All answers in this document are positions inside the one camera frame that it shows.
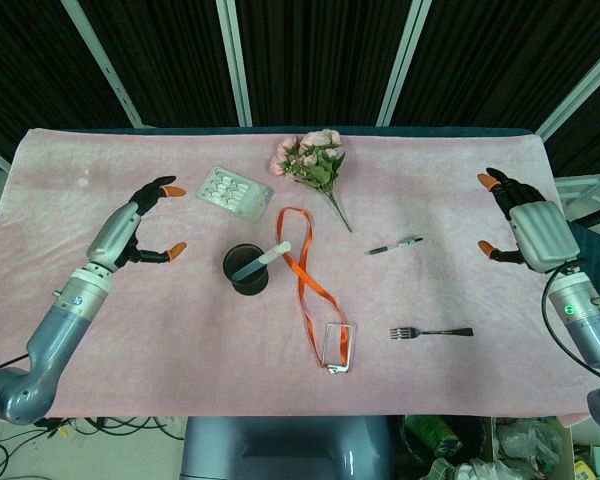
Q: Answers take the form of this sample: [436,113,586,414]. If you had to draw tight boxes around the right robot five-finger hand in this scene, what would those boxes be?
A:
[475,167,581,274]

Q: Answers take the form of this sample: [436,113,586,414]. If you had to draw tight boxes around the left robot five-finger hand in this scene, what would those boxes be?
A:
[83,174,189,275]

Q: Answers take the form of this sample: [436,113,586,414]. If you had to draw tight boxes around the white plastic cylinder tube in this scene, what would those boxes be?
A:
[231,240,293,281]

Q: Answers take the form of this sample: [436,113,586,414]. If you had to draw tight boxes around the grey metal rack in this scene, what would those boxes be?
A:
[554,169,600,224]

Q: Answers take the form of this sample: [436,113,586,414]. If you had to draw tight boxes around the pink fleece table cloth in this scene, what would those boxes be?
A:
[0,127,589,429]

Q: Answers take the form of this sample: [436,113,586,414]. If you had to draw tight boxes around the silver pill blister pack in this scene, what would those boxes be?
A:
[194,166,275,223]

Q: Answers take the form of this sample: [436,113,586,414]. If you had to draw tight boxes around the black mesh pen cup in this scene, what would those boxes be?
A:
[222,243,271,297]

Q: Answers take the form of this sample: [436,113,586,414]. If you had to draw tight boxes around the black gel pen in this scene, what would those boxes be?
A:
[363,236,425,257]

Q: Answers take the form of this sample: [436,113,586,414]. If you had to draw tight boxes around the crumpled clear plastic bags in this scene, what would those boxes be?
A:
[424,417,576,480]

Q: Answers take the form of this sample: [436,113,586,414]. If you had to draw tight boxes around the artificial pink flower bouquet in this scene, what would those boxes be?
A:
[269,129,355,234]

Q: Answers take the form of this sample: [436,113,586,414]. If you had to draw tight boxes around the green plastic bag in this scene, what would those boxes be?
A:
[404,414,464,459]

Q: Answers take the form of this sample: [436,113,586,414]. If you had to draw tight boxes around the clear badge holder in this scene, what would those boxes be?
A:
[319,322,357,376]

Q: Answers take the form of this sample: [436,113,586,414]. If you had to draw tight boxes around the blue-grey robot torso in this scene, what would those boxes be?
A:
[179,415,396,480]

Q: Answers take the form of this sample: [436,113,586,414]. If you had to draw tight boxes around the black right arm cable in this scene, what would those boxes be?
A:
[540,259,600,389]

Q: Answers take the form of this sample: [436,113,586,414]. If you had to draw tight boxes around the metal fork with dark handle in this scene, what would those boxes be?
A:
[388,326,475,341]

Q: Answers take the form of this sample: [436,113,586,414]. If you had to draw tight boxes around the black floor cables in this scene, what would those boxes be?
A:
[0,417,186,480]

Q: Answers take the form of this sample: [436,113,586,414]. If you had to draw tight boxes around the orange lanyard strap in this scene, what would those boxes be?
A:
[276,206,354,369]

